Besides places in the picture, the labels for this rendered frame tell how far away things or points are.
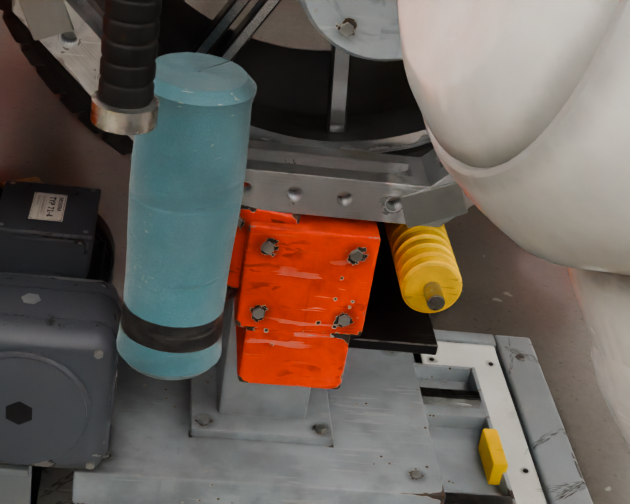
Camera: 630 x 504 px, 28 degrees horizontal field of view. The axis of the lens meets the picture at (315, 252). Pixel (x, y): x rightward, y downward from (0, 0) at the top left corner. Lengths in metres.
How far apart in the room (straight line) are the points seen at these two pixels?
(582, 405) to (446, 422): 0.43
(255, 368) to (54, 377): 0.20
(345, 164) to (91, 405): 0.36
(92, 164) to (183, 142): 1.50
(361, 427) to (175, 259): 0.53
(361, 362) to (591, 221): 1.35
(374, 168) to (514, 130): 0.93
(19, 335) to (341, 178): 0.35
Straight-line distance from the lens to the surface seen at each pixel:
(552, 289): 2.28
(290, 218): 1.11
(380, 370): 1.55
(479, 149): 0.23
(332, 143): 1.18
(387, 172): 1.15
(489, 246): 2.36
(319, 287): 1.14
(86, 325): 1.24
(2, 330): 1.24
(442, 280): 1.17
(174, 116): 0.93
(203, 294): 1.01
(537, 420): 1.79
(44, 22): 1.04
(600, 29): 0.20
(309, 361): 1.19
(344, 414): 1.47
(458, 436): 1.61
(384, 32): 0.89
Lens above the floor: 1.11
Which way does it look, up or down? 30 degrees down
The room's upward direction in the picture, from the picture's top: 10 degrees clockwise
